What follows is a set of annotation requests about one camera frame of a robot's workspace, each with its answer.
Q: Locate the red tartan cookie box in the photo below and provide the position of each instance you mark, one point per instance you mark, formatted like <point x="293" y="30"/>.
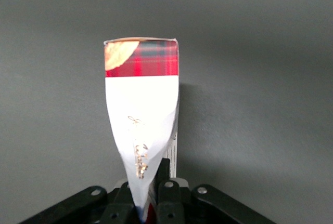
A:
<point x="141" y="99"/>

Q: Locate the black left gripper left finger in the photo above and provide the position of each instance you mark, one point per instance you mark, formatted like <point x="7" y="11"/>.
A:
<point x="112" y="208"/>

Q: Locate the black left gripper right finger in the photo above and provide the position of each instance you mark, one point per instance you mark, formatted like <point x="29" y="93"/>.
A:
<point x="182" y="205"/>

